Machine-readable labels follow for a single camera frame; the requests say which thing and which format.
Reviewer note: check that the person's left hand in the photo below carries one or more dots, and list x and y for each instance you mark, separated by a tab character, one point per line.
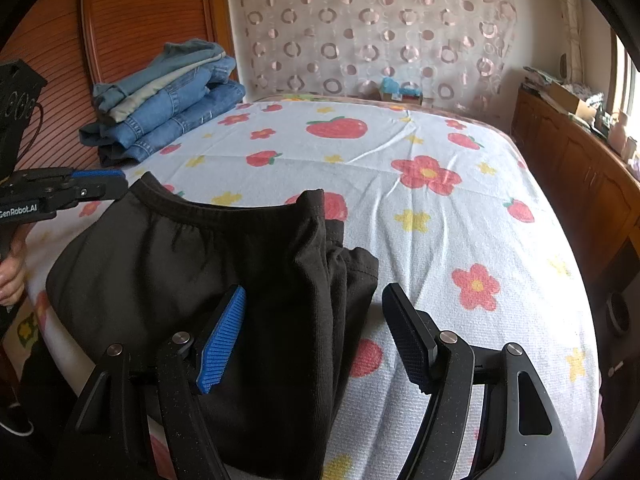
12	269

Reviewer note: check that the white strawberry flower bed sheet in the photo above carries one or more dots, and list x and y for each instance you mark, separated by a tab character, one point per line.
447	206

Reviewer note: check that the brown wooden louvered wardrobe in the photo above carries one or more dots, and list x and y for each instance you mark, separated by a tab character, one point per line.
74	44

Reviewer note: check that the sheer circle pattern curtain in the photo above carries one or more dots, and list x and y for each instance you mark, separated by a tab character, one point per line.
453	50

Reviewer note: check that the stack of folded blue jeans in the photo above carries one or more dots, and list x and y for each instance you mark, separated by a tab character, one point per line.
184	87

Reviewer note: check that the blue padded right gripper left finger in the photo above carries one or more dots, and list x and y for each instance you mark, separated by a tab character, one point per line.
220	341

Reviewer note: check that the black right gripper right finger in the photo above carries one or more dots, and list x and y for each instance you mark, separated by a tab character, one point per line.
416	337

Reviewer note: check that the blue item on small box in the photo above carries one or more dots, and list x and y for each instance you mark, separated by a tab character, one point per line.
393	91

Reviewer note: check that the cardboard box on cabinet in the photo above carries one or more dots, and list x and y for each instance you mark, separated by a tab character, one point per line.
571	103

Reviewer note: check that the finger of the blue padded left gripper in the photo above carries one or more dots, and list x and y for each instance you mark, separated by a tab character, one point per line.
100	174

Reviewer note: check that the long wooden cabinet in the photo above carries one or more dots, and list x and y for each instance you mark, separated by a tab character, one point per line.
594	197

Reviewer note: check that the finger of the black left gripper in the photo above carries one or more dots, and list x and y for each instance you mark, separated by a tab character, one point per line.
90	190

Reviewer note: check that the dark waste bin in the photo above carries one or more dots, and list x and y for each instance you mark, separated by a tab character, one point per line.
617	315

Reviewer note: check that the black pants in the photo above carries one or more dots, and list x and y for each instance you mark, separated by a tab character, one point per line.
215	304

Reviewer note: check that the bright window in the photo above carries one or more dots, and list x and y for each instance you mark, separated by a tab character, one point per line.
623	95

